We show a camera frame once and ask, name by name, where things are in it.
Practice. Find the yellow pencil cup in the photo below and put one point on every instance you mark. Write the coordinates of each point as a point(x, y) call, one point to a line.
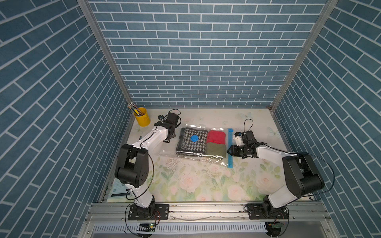
point(142, 116)

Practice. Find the clear plastic vacuum bag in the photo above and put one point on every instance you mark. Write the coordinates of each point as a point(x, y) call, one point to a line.
point(170, 149)

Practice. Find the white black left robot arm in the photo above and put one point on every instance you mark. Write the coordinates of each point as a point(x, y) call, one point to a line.
point(132, 167)

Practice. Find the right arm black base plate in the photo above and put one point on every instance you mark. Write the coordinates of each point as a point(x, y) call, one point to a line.
point(266, 211)

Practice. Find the aluminium corner post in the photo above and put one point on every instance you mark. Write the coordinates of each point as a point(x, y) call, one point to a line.
point(97, 32)
point(316, 29)

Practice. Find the light green calculator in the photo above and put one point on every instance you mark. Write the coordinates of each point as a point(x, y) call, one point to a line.
point(118, 192)

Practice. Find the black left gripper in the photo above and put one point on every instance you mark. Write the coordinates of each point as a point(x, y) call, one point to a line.
point(173, 133)

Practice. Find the red knitted scarf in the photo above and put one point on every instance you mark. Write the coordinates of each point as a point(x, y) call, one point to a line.
point(217, 137)

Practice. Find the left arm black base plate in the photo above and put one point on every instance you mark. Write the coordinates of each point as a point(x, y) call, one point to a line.
point(148, 211)

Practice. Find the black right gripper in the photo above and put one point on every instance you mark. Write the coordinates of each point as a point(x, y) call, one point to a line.
point(233, 152)

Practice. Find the olive green knitted scarf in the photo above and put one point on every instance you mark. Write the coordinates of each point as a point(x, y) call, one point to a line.
point(215, 149)

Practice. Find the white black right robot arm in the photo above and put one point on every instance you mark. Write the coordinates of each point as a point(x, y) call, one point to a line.
point(301, 175)

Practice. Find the aluminium front rail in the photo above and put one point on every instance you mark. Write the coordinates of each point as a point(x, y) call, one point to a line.
point(302, 219)

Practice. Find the houndstooth black white scarf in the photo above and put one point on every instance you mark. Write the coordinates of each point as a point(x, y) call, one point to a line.
point(186, 147)

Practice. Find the aluminium corner post right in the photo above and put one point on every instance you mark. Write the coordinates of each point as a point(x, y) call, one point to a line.
point(316, 29)

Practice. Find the aluminium corner post left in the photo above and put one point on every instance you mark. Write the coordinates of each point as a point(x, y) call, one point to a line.
point(97, 32)

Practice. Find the pencils in cup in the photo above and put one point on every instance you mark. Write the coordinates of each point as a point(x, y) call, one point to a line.
point(133, 107)

